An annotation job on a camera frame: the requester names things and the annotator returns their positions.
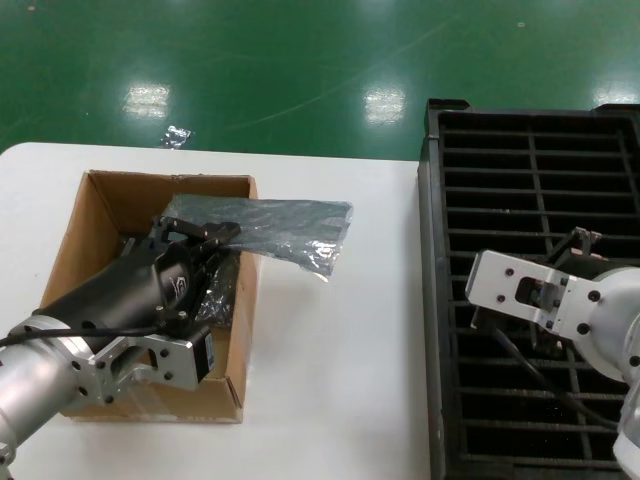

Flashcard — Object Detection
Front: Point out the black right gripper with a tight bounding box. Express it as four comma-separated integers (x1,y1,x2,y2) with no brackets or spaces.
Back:
532,227,607,352

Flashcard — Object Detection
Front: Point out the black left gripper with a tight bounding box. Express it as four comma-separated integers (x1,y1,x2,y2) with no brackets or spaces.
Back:
30,214,242,354

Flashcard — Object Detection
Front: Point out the clear plastic bag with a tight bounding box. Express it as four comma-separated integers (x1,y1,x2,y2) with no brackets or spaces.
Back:
167,192,355,282

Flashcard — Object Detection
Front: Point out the brown cardboard box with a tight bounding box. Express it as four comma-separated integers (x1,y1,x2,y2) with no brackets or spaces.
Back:
38,169,265,425

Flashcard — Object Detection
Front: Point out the black slotted plastic container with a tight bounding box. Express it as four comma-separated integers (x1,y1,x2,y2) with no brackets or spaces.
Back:
416,98,640,480

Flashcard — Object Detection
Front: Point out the crumpled foil floor scrap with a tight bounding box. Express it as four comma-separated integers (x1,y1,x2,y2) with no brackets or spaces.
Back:
158,125,195,150

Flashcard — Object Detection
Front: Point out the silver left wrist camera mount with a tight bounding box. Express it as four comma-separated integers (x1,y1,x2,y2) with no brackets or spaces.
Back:
69,327,220,407

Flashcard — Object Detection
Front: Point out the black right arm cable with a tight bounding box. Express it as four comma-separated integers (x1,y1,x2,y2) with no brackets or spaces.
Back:
492,322,624,430

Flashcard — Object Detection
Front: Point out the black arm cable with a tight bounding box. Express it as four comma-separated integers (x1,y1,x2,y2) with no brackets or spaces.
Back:
0,319,169,351
492,322,624,430

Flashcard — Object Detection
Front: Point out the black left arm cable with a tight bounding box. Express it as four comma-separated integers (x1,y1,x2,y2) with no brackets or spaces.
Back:
0,319,169,351

